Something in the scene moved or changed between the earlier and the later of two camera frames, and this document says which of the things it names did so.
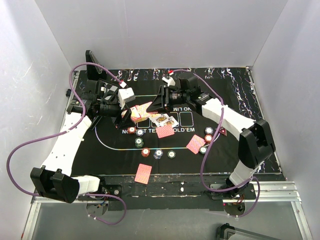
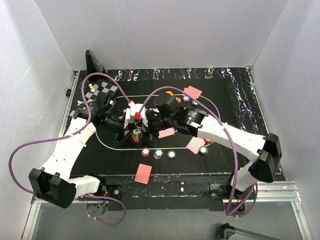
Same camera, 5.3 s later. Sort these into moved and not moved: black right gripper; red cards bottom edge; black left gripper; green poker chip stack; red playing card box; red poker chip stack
Moved: red playing card box; black left gripper; black right gripper
Not moved: red poker chip stack; red cards bottom edge; green poker chip stack
